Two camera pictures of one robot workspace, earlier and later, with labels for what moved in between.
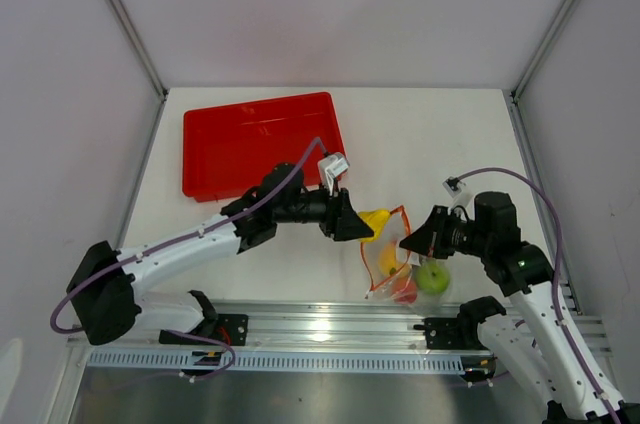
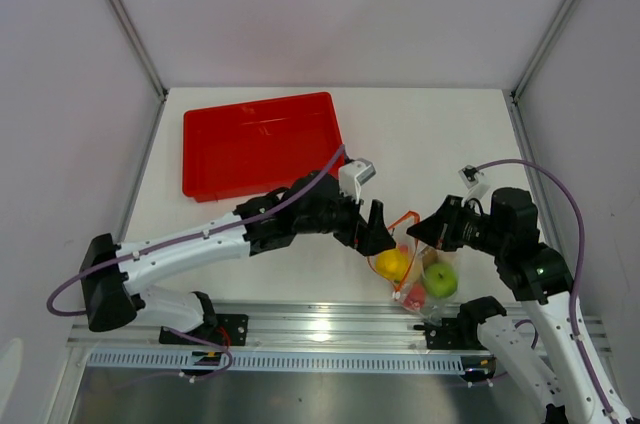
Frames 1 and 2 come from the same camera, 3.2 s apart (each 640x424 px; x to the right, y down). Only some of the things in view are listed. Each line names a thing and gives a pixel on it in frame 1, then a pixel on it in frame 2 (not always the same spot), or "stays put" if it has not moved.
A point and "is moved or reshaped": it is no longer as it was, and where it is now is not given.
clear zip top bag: [415, 280] is moved or reshaped
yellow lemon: [375, 219] is moved or reshaped
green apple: [432, 278] is moved or reshaped
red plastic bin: [226, 149] stays put
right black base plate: [449, 333] stays put
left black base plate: [232, 328] stays put
